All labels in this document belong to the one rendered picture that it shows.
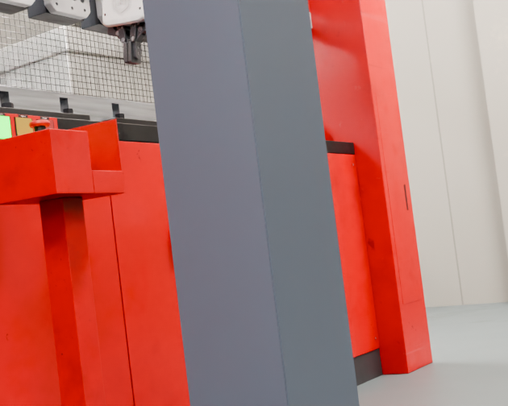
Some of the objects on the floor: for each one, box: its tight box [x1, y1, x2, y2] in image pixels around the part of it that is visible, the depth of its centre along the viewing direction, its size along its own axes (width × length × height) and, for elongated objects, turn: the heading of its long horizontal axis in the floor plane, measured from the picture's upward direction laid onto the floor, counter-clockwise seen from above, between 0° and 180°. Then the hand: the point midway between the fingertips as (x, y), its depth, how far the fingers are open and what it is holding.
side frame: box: [309, 0, 433, 375], centre depth 376 cm, size 25×85×230 cm
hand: (132, 53), depth 176 cm, fingers closed
